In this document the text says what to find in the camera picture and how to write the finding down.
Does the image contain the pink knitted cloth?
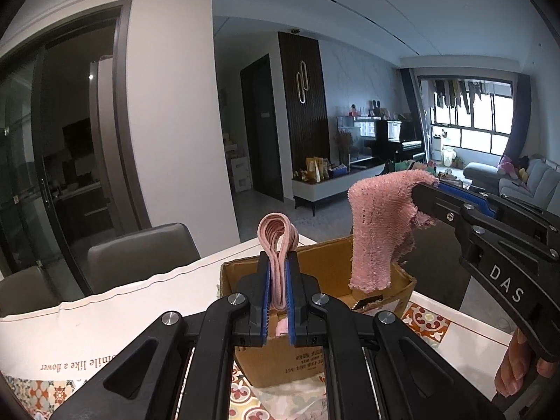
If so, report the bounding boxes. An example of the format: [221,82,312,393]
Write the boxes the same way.
[348,170,439,294]

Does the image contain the pink fluffy sock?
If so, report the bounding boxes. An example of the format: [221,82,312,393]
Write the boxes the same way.
[257,212,299,344]

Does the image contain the person right hand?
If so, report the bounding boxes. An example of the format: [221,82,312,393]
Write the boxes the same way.
[495,329,559,397]

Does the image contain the grey sofa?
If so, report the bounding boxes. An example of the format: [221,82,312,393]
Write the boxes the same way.
[463,158,559,215]

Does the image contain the grey dining chair right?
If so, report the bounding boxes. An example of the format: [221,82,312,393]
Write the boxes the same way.
[398,221,471,310]

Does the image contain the grey dining chair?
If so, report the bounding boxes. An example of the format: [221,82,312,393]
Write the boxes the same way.
[0,266,62,317]
[87,223,200,294]
[398,221,471,310]

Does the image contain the colourful clothes on chair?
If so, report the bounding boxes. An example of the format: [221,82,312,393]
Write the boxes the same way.
[394,160,438,176]

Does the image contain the black piano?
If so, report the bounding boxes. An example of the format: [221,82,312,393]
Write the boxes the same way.
[364,119,425,163]

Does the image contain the brown cardboard box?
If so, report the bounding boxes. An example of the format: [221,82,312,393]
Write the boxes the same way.
[215,235,418,389]

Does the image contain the white patterned tablecloth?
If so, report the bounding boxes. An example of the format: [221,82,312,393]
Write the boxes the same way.
[1,239,511,412]

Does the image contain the grey dining chair far left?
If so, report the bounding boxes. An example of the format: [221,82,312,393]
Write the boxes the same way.
[0,266,62,317]

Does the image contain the dark sliding glass door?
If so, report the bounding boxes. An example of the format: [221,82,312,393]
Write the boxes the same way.
[1,0,150,301]

